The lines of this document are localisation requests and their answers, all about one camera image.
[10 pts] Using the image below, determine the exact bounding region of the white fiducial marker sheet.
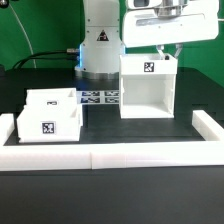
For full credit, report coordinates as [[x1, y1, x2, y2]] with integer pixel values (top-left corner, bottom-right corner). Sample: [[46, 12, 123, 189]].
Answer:
[[77, 90, 119, 105]]

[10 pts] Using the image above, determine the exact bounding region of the white drawer cabinet frame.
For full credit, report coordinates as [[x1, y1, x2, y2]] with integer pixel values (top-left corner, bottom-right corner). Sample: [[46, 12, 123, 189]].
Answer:
[[119, 54, 178, 119]]

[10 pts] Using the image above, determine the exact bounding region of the thin white cable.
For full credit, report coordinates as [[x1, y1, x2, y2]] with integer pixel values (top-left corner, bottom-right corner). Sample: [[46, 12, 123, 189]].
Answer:
[[7, 3, 37, 69]]

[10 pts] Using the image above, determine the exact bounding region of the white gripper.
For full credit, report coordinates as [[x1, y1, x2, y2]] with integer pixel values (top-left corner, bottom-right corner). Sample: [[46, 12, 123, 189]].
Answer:
[[122, 0, 219, 60]]

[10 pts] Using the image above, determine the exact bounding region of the black cable bundle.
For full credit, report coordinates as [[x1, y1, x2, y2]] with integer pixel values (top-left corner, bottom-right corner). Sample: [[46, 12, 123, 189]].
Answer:
[[12, 48, 81, 70]]

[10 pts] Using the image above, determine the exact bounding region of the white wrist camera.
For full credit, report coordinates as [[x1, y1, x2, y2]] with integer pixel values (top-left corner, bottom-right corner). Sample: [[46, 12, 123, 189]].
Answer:
[[126, 0, 162, 10]]

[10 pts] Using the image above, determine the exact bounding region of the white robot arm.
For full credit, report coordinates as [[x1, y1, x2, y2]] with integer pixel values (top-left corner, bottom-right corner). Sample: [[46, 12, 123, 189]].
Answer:
[[75, 0, 220, 79]]

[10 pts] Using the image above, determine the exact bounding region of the white drawer box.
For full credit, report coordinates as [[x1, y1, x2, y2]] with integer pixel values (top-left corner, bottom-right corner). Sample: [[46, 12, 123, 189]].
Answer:
[[17, 105, 83, 143], [26, 88, 77, 106]]

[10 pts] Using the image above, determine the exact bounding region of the white U-shaped fence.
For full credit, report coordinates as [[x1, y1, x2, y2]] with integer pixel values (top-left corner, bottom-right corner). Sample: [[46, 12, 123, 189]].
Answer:
[[0, 110, 224, 171]]

